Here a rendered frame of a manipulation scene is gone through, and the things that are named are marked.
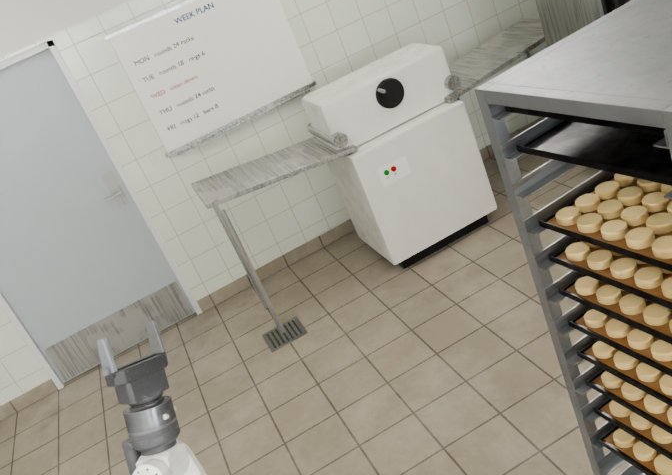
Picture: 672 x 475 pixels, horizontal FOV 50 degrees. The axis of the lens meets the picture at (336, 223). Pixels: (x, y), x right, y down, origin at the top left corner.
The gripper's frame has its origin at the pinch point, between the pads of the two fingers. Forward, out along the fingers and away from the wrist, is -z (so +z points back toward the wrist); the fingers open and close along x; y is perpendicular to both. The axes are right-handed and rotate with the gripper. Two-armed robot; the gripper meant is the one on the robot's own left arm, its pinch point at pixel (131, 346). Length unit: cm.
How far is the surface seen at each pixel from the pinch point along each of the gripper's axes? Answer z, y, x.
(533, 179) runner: -10, -53, -68
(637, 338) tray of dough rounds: 28, -64, -73
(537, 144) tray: -16, -58, -64
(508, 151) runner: -17, -52, -61
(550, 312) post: 21, -46, -76
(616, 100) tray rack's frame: -20, -81, -41
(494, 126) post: -22, -52, -58
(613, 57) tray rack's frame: -28, -77, -60
